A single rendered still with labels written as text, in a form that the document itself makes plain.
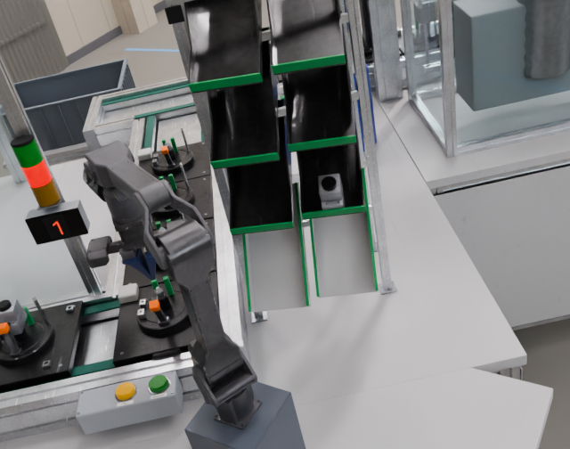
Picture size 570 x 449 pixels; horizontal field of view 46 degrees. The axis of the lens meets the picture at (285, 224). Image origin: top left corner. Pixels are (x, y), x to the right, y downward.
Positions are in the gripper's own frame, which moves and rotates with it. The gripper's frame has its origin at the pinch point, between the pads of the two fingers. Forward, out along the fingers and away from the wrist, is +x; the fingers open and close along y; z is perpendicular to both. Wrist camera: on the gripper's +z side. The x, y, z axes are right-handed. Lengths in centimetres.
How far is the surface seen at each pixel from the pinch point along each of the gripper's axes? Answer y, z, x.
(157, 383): 6.5, -2.1, 28.2
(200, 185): -4, 75, 28
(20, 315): 36.9, 20.1, 20.4
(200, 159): -4, 92, 28
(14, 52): 171, 482, 89
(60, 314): 32, 28, 28
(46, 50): 152, 508, 101
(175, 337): 3.1, 10.9, 28.4
